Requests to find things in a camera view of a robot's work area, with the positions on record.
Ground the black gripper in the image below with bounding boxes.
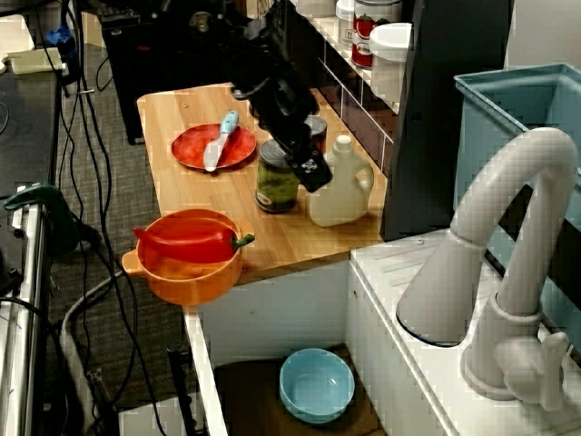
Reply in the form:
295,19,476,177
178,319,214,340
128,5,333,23
230,72,334,193

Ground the white plastic detergent bottle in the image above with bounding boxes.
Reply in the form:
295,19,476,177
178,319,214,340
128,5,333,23
307,134,376,228

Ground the brown beans can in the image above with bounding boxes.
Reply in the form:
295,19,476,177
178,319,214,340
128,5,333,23
302,114,330,156

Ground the green peas can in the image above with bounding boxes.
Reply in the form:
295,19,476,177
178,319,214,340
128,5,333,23
254,139,301,214

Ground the red toy pepper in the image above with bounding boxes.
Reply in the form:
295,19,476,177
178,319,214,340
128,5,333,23
132,223,256,264

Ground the red plate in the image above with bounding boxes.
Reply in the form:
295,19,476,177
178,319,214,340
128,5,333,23
171,123,258,172

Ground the plain white lidded jar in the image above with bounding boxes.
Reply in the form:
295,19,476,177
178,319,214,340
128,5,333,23
369,22,414,104

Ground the white toy sink unit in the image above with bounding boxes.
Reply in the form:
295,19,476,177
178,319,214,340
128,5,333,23
182,226,581,436

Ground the tomato print can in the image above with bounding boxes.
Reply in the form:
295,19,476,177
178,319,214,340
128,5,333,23
350,0,404,70

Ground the dark grey side panel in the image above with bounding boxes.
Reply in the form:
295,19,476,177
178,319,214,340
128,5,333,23
379,0,515,243

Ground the white jar with print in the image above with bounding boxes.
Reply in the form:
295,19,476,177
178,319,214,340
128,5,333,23
334,0,358,47

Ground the orange plastic pot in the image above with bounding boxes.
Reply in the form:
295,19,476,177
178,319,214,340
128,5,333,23
121,208,256,307

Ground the black equipment box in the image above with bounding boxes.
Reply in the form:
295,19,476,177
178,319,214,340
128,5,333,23
98,0,255,146

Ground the teal plastic bin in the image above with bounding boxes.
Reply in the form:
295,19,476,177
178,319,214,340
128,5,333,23
453,62,581,358

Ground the grey toy faucet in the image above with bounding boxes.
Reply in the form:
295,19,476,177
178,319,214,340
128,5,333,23
394,126,581,413

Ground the light blue bowl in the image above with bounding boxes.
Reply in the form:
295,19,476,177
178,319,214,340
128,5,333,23
278,347,357,425

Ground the green clamp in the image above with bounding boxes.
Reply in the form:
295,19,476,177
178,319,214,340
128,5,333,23
3,183,82,258

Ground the black desk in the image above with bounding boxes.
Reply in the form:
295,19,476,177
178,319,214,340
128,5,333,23
0,67,60,196

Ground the pale paper pad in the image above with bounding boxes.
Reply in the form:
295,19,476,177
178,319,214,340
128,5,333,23
6,47,69,76

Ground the blue handled toy knife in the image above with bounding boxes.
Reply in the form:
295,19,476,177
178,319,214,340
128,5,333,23
202,110,241,173

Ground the black cable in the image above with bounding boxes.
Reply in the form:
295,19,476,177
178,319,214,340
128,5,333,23
63,0,164,436

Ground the grey hose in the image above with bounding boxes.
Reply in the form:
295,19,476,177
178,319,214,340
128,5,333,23
60,269,126,436

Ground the aluminium frame rail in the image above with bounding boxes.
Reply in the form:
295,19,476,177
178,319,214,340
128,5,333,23
0,199,49,436

